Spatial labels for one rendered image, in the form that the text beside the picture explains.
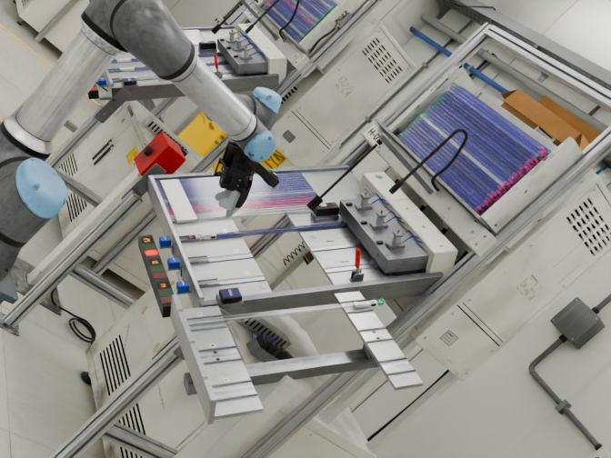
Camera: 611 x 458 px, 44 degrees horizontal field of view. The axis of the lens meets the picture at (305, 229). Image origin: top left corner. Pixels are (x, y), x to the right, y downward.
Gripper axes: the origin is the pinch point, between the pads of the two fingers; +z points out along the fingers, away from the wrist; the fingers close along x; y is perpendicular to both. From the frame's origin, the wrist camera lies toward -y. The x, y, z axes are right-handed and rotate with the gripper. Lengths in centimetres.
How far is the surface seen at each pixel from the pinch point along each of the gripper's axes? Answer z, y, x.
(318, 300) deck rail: 10.8, -23.3, 21.1
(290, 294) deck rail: 10.0, -14.3, 21.1
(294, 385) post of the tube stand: 14, -5, 52
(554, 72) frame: -61, -90, -10
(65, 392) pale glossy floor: 92, 19, -30
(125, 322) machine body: 71, 2, -43
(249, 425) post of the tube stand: 26, 2, 52
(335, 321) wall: 129, -154, -137
